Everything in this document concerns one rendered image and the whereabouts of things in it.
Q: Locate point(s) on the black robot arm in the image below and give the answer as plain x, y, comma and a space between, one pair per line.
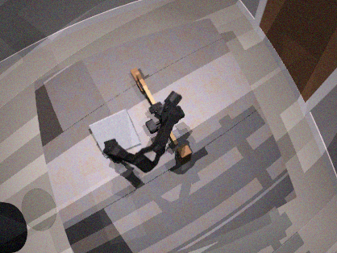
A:
170, 115

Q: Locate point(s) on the long wooden plank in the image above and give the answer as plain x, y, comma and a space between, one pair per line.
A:
150, 98

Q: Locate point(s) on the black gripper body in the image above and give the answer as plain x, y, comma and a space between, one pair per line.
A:
152, 127

